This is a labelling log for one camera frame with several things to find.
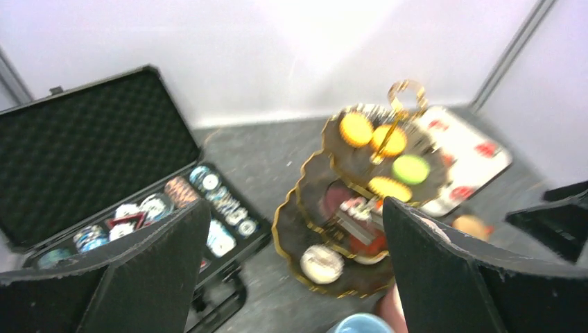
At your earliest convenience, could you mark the green toy macaron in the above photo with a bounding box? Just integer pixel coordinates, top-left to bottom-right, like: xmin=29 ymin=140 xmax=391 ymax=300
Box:
xmin=391 ymin=155 xmax=431 ymax=185

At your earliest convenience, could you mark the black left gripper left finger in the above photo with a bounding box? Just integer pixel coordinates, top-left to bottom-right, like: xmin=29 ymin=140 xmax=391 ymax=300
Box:
xmin=1 ymin=201 xmax=211 ymax=332

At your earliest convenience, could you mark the pink mug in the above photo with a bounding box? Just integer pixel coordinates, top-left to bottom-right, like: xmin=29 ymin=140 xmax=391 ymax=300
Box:
xmin=373 ymin=284 xmax=408 ymax=333

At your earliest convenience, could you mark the black poker chip case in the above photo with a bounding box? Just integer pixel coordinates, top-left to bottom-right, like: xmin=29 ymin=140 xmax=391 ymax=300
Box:
xmin=1 ymin=66 xmax=269 ymax=332

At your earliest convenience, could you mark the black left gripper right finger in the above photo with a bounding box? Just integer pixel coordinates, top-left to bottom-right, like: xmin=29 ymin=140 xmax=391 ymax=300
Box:
xmin=383 ymin=198 xmax=587 ymax=332

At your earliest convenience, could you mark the cream strawberry serving tray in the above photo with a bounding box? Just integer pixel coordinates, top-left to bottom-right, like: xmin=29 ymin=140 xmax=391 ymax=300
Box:
xmin=417 ymin=106 xmax=512 ymax=217

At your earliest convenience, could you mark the red strawberry toy tart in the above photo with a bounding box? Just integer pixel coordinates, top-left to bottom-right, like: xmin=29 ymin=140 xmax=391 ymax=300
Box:
xmin=349 ymin=231 xmax=389 ymax=265

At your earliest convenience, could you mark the light blue mug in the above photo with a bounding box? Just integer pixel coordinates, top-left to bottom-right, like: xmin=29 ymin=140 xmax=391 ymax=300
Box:
xmin=326 ymin=313 xmax=395 ymax=333

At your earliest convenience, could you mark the pink frosted toy donut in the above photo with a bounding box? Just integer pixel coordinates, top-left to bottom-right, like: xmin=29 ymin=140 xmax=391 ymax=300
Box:
xmin=318 ymin=180 xmax=357 ymax=219

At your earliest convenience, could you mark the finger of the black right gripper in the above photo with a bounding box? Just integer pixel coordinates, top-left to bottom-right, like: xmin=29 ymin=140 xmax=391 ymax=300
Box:
xmin=505 ymin=191 xmax=587 ymax=263
xmin=542 ymin=180 xmax=588 ymax=202

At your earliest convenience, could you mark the chocolate cake slice toy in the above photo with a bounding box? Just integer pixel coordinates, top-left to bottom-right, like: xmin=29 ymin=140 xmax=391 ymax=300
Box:
xmin=336 ymin=197 xmax=384 ymax=245

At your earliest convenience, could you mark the orange toy macaron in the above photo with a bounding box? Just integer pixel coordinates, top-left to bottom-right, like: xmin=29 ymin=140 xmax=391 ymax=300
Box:
xmin=339 ymin=112 xmax=374 ymax=148
xmin=368 ymin=176 xmax=413 ymax=203
xmin=370 ymin=125 xmax=407 ymax=157

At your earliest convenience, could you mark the small orange brown cup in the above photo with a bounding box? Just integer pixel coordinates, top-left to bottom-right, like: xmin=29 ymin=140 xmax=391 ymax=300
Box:
xmin=451 ymin=214 xmax=494 ymax=242

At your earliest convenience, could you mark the three-tier black gold cake stand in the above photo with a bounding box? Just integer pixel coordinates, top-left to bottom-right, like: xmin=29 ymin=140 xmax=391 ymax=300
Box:
xmin=272 ymin=80 xmax=449 ymax=298

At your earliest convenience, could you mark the white chocolate striped toy donut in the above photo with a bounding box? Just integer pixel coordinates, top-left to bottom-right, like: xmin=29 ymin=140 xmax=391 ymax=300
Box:
xmin=300 ymin=244 xmax=344 ymax=284

